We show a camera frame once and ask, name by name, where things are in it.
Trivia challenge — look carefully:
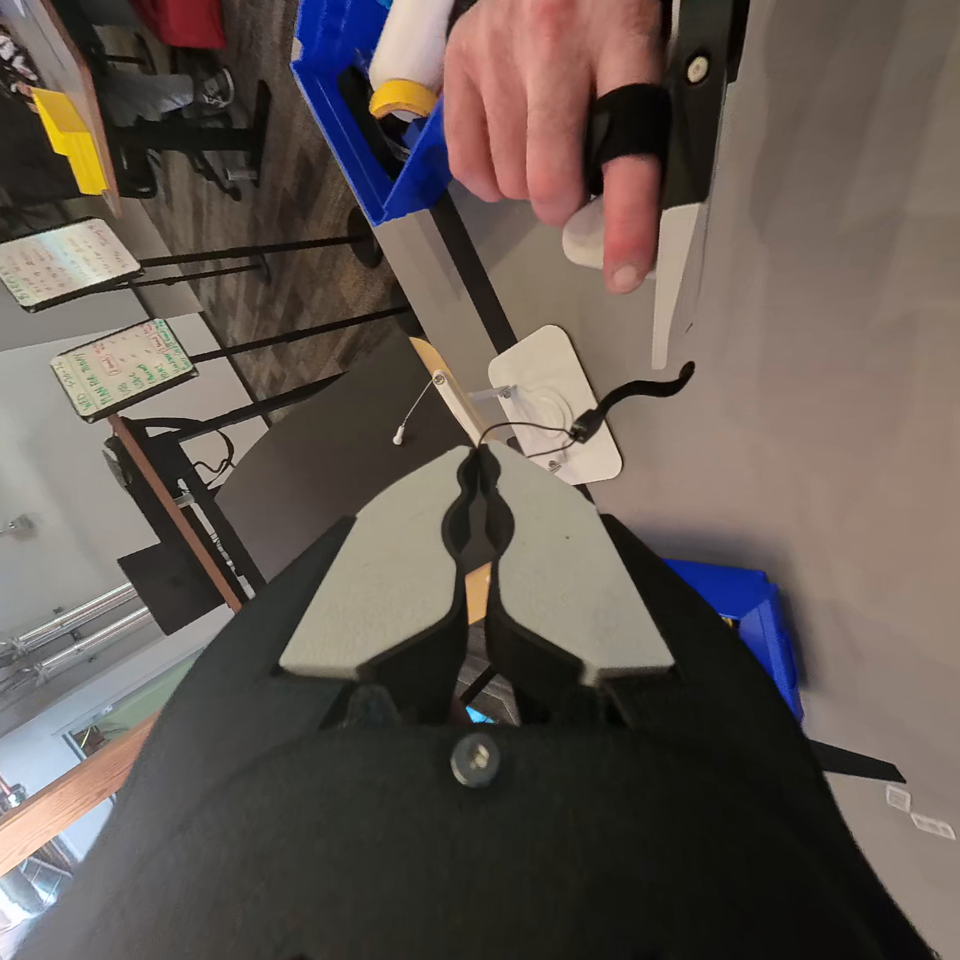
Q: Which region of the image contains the thick black cable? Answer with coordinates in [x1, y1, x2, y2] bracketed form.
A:
[477, 360, 697, 459]

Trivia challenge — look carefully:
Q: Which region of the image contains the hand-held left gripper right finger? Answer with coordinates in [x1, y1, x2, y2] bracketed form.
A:
[482, 443, 676, 685]

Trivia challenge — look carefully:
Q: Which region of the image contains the red bag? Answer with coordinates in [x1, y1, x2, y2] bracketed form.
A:
[135, 0, 229, 54]

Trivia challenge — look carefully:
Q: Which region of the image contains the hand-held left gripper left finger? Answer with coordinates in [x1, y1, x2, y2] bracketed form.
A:
[281, 446, 475, 681]

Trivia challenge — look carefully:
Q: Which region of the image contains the white tube with yellow band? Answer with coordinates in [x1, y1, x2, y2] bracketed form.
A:
[368, 0, 451, 121]

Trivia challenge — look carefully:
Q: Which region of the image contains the thin wire with white tip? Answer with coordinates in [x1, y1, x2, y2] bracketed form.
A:
[392, 375, 451, 447]

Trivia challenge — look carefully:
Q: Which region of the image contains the wooden desk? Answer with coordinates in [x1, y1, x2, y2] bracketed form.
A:
[0, 0, 124, 219]

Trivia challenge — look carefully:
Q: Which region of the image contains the black strap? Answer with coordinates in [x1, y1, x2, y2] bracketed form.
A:
[803, 743, 909, 784]

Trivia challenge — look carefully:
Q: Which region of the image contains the black office chair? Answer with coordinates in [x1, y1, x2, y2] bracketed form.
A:
[113, 72, 274, 204]

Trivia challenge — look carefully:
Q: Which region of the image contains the blue plastic bin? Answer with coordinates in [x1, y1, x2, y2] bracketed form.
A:
[293, 0, 454, 226]
[665, 560, 807, 724]

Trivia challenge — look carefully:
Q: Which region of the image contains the white rounded pad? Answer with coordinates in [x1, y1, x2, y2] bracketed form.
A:
[488, 326, 625, 486]

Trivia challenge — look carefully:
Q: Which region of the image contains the yellow bin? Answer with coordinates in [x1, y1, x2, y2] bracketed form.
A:
[30, 87, 115, 198]

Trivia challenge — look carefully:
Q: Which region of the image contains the person's right hand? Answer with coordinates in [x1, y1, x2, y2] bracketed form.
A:
[444, 0, 672, 295]

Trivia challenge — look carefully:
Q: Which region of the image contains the black wood-rimmed board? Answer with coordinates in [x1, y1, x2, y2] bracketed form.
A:
[218, 338, 496, 624]

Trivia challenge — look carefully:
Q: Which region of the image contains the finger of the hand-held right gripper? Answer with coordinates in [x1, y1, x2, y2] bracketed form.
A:
[653, 203, 709, 372]

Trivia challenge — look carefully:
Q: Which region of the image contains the whiteboard with green writing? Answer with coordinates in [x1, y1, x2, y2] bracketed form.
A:
[0, 218, 142, 313]
[50, 318, 198, 423]

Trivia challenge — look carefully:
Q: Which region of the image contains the black whiteboard stand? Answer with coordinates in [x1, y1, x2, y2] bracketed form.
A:
[135, 210, 388, 289]
[188, 305, 414, 369]

